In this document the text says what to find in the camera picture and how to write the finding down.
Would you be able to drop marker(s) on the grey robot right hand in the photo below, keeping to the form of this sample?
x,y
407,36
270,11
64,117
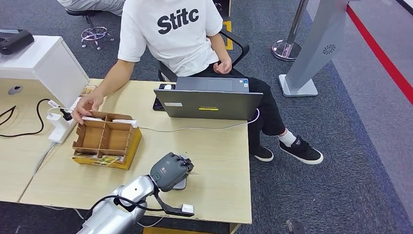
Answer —
x,y
295,227

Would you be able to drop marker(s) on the person's right hand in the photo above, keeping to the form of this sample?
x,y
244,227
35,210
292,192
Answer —
x,y
87,105

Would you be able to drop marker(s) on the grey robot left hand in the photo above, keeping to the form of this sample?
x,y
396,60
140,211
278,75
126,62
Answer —
x,y
169,171

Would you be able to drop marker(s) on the person's left hand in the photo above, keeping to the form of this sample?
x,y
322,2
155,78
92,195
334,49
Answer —
x,y
222,67

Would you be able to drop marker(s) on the wooden card organizer box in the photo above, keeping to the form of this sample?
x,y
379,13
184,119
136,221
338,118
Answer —
x,y
93,139

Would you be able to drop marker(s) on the person's left forearm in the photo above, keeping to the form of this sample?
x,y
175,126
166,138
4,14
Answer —
x,y
219,48

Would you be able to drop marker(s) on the person's right forearm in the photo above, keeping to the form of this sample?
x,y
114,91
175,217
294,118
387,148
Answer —
x,y
113,79

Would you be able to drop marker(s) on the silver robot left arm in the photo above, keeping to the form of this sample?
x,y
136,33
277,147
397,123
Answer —
x,y
129,197

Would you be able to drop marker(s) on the white room key card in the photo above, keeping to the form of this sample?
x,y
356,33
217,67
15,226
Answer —
x,y
125,123
95,118

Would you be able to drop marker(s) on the seated person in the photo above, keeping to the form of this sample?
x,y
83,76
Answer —
x,y
177,48

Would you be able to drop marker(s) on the background person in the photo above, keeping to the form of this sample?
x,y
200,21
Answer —
x,y
96,5

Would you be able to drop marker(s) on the black office chair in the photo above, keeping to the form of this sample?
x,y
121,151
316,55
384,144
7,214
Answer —
x,y
238,44

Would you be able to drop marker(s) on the white power adapter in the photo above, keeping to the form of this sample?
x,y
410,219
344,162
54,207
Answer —
x,y
55,120

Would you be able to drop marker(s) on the grey laptop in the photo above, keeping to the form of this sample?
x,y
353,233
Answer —
x,y
209,103

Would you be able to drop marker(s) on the white power strip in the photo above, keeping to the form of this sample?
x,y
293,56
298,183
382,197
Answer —
x,y
59,134

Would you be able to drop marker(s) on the white cabinet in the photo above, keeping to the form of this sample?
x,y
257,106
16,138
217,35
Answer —
x,y
42,64

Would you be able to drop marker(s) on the chrome base stool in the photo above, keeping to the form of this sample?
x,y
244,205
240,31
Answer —
x,y
94,33

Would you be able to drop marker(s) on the grey desk grommet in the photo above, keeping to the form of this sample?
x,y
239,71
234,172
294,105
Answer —
x,y
15,90

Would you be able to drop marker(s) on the black device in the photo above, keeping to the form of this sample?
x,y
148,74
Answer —
x,y
15,41

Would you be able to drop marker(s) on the grey kiosk stand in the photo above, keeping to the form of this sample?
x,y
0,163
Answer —
x,y
319,42

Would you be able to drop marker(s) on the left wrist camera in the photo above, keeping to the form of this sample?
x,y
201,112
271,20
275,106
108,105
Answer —
x,y
187,209

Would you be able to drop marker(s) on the chrome stanchion post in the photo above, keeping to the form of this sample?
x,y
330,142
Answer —
x,y
286,51

